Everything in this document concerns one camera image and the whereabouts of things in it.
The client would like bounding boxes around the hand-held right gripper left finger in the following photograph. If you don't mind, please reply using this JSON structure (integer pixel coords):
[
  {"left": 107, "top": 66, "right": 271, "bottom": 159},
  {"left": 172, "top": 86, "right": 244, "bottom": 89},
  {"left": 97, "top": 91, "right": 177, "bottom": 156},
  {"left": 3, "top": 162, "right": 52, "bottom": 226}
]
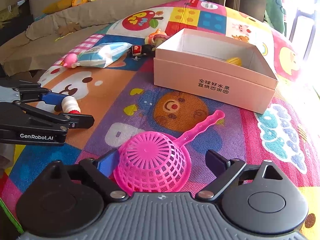
[{"left": 47, "top": 149, "right": 129, "bottom": 203}]

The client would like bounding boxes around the black glass cabinet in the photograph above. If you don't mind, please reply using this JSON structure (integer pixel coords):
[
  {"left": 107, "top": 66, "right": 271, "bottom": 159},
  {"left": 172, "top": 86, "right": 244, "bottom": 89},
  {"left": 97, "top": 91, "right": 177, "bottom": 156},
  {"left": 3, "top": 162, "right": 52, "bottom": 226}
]
[{"left": 0, "top": 0, "right": 33, "bottom": 29}]

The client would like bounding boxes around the colourful printed play mat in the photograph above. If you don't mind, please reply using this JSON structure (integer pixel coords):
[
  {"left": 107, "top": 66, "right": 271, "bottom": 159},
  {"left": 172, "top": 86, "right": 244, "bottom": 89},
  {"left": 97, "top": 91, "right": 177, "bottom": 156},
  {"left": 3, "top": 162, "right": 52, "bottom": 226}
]
[{"left": 0, "top": 0, "right": 320, "bottom": 240}]

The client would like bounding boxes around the beige covered sofa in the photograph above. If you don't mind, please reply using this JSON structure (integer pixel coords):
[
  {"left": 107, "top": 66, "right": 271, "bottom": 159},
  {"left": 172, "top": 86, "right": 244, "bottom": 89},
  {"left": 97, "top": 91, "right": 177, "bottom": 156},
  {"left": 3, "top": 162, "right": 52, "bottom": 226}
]
[{"left": 0, "top": 0, "right": 225, "bottom": 77}]

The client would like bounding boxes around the pink round toy figure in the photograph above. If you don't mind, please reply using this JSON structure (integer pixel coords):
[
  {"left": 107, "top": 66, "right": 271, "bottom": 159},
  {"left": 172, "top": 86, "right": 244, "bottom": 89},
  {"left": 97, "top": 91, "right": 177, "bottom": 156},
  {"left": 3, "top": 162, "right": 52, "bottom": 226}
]
[{"left": 61, "top": 53, "right": 82, "bottom": 69}]

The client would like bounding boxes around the brown plush toy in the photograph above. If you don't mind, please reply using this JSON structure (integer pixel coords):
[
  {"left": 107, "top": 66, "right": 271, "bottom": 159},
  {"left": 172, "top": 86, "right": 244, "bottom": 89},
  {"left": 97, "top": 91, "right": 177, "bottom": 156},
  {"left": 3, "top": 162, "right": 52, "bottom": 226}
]
[{"left": 58, "top": 24, "right": 82, "bottom": 37}]

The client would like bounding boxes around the pink plastic strainer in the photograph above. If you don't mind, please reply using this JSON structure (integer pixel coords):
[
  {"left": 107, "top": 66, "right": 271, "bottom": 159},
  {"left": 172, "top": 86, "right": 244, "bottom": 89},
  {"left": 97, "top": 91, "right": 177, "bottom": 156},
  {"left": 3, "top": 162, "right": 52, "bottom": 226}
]
[{"left": 114, "top": 110, "right": 225, "bottom": 194}]

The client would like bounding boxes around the pink toy camera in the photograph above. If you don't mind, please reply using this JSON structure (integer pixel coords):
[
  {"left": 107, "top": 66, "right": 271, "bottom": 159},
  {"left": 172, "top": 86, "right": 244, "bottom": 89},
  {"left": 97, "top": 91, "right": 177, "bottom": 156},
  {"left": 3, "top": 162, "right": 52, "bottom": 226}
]
[{"left": 146, "top": 34, "right": 170, "bottom": 47}]

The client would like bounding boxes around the blue white tissue pack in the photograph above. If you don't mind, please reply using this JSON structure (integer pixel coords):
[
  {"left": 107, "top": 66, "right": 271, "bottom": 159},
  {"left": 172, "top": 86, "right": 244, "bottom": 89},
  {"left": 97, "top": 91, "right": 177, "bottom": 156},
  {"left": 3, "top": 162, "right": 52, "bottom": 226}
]
[{"left": 76, "top": 42, "right": 133, "bottom": 68}]

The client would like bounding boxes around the green blanket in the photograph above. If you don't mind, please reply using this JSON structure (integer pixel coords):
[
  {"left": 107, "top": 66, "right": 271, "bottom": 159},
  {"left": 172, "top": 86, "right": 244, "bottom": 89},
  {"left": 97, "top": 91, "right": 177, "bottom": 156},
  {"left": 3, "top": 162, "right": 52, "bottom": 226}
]
[{"left": 264, "top": 0, "right": 287, "bottom": 37}]

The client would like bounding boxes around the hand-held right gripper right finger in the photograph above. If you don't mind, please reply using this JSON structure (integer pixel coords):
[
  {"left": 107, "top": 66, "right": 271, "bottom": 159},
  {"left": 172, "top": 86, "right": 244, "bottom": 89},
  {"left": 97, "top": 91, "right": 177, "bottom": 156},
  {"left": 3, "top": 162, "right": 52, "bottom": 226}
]
[{"left": 196, "top": 150, "right": 284, "bottom": 202}]

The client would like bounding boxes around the yellow ribbed toy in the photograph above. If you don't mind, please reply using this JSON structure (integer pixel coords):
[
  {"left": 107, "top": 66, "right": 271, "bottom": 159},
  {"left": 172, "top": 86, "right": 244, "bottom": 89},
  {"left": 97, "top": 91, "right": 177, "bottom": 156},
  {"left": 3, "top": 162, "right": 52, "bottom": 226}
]
[{"left": 226, "top": 57, "right": 243, "bottom": 67}]

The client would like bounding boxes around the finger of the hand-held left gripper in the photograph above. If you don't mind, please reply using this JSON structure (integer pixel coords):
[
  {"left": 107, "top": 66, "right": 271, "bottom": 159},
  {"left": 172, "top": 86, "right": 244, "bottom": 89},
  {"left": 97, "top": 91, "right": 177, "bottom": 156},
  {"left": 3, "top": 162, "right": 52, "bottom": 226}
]
[
  {"left": 11, "top": 79, "right": 68, "bottom": 105},
  {"left": 12, "top": 102, "right": 95, "bottom": 131}
]

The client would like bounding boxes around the yellow cushion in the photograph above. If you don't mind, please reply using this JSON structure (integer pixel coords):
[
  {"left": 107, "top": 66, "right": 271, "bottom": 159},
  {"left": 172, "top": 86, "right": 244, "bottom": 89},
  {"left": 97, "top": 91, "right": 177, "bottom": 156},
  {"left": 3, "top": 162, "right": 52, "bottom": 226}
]
[{"left": 42, "top": 0, "right": 75, "bottom": 14}]

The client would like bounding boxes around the black red toy car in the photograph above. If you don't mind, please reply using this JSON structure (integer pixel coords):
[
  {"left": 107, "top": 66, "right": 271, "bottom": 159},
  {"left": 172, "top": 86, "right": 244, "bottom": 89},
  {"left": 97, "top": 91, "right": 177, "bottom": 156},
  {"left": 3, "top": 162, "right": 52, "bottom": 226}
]
[{"left": 128, "top": 44, "right": 157, "bottom": 58}]

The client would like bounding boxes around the white red toy bottle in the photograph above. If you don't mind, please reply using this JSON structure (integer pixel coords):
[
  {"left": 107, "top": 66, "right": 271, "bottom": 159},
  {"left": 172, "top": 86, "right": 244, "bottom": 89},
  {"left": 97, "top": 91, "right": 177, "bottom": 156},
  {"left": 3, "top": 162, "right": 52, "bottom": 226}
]
[{"left": 60, "top": 96, "right": 82, "bottom": 114}]

